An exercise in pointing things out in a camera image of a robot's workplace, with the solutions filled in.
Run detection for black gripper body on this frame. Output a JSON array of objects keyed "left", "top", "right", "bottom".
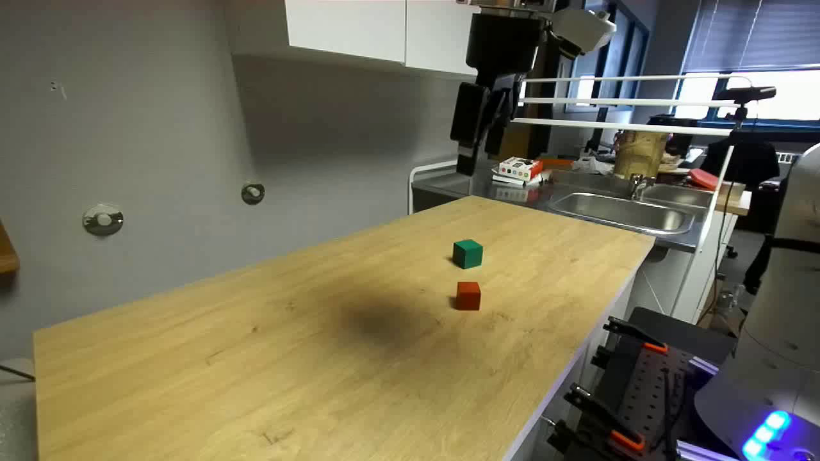
[{"left": 464, "top": 9, "right": 546, "bottom": 83}]

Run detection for red cube block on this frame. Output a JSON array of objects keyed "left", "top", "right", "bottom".
[{"left": 451, "top": 278, "right": 484, "bottom": 313}]

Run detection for red and white box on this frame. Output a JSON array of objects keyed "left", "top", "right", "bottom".
[{"left": 495, "top": 154, "right": 548, "bottom": 187}]

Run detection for green cube block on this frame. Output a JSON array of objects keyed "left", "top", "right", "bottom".
[{"left": 451, "top": 236, "right": 487, "bottom": 272}]

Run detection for beige jug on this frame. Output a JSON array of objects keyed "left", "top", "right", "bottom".
[{"left": 613, "top": 127, "right": 671, "bottom": 184}]

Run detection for steel kitchen sink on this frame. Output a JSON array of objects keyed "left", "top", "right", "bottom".
[{"left": 551, "top": 187, "right": 702, "bottom": 237}]

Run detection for white tripod pole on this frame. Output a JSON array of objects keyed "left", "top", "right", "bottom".
[{"left": 691, "top": 103, "right": 751, "bottom": 319}]

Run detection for black office chair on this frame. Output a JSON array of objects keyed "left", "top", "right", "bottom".
[{"left": 698, "top": 131, "right": 784, "bottom": 195}]

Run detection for grey window blinds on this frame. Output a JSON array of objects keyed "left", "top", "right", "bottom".
[{"left": 682, "top": 0, "right": 820, "bottom": 76}]

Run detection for black orange table clamp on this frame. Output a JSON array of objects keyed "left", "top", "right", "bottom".
[
  {"left": 546, "top": 382, "right": 654, "bottom": 461},
  {"left": 600, "top": 315, "right": 677, "bottom": 361}
]

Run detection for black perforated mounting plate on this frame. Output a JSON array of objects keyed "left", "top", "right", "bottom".
[{"left": 592, "top": 337, "right": 698, "bottom": 452}]

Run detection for white shelf rail frame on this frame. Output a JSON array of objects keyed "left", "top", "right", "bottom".
[{"left": 513, "top": 71, "right": 737, "bottom": 140}]

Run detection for white wall cabinet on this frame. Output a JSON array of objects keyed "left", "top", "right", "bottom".
[{"left": 281, "top": 0, "right": 479, "bottom": 82}]

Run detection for round grey wall fitting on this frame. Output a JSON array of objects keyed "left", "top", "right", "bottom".
[
  {"left": 78, "top": 201, "right": 127, "bottom": 237},
  {"left": 237, "top": 178, "right": 267, "bottom": 208}
]

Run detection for black camera on tripod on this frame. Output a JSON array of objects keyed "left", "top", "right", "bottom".
[{"left": 709, "top": 82, "right": 778, "bottom": 106}]

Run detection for black cable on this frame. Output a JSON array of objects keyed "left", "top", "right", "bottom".
[{"left": 0, "top": 361, "right": 37, "bottom": 383}]

